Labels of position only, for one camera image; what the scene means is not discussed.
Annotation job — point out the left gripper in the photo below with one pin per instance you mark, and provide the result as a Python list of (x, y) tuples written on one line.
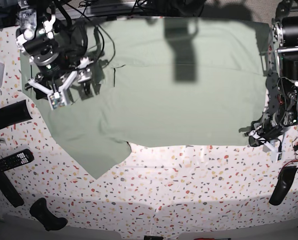
[(265, 132)]

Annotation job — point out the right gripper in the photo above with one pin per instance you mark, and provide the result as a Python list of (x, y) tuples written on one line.
[(44, 85)]

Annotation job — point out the light green T-shirt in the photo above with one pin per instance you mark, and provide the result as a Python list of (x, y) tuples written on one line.
[(173, 82)]

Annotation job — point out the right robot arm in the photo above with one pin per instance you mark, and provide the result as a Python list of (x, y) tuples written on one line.
[(57, 46)]

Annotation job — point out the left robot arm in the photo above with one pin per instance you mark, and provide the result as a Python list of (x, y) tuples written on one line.
[(282, 68)]

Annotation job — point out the black cylindrical speaker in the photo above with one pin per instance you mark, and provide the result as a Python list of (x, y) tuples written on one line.
[(14, 114)]

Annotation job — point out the black TV remote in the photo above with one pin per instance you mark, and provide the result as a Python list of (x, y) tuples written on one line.
[(16, 160)]

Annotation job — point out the long black bar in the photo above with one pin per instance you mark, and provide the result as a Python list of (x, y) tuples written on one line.
[(9, 191)]

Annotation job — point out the small black box bottom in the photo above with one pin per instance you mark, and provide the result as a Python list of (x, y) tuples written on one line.
[(148, 237)]

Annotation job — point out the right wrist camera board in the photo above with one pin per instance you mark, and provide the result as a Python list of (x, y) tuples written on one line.
[(57, 100)]

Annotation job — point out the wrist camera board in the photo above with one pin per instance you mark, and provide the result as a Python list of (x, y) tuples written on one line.
[(57, 100), (275, 156)]

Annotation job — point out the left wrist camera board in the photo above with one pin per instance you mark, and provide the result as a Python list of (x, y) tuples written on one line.
[(275, 156)]

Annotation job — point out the black curved handle right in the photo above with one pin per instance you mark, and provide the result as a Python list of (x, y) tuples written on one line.
[(284, 183)]

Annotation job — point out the red handled screwdriver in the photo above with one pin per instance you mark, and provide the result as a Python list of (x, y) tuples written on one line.
[(211, 238)]

